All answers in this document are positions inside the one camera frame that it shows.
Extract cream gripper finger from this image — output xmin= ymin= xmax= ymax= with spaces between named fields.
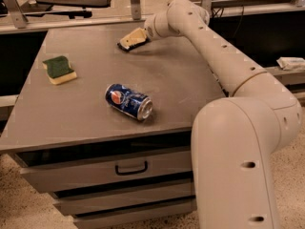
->
xmin=119 ymin=28 xmax=148 ymax=46

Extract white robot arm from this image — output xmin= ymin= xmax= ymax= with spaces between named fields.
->
xmin=119 ymin=0 xmax=302 ymax=229

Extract blue pepsi can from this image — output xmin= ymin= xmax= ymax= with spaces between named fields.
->
xmin=105 ymin=84 xmax=153 ymax=121

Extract black office chair base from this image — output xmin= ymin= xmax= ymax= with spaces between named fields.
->
xmin=0 ymin=0 xmax=121 ymax=20

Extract green and yellow sponge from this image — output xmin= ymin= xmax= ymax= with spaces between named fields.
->
xmin=43 ymin=55 xmax=77 ymax=85

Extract grey drawer cabinet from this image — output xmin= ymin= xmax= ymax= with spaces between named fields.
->
xmin=0 ymin=24 xmax=222 ymax=229

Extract white crumpled packet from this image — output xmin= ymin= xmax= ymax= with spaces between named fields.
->
xmin=276 ymin=57 xmax=305 ymax=71

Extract black hanging cable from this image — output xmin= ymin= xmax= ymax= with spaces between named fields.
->
xmin=233 ymin=6 xmax=246 ymax=40

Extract black drawer handle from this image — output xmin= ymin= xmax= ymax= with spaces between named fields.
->
xmin=114 ymin=161 xmax=149 ymax=176

